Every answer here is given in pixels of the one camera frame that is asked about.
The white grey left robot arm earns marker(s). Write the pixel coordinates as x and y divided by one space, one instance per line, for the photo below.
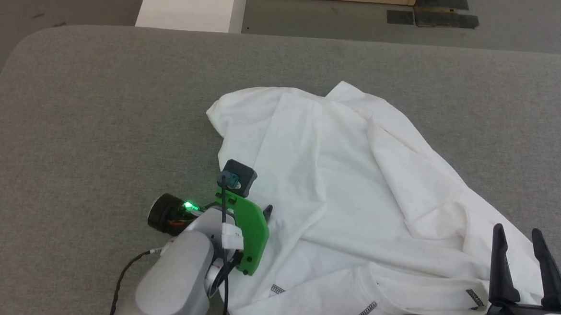
178 277

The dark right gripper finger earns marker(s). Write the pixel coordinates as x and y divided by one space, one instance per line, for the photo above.
501 274
552 282

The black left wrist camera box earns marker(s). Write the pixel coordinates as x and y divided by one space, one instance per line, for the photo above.
238 177

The dark floor plate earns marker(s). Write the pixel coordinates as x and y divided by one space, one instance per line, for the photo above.
445 0

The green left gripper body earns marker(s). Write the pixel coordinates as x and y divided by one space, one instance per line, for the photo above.
255 233

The small black floor mat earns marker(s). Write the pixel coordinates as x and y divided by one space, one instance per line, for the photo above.
400 17

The white t-shirt garment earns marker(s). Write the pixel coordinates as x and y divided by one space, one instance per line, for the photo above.
346 189

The long black floor mat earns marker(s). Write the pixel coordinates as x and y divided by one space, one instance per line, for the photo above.
446 20

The white rectangular box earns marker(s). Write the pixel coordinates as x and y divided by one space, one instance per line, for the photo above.
192 4

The grey fabric sofa seat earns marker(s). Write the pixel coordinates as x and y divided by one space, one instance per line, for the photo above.
95 119

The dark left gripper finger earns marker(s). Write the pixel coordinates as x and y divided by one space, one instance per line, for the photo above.
268 212

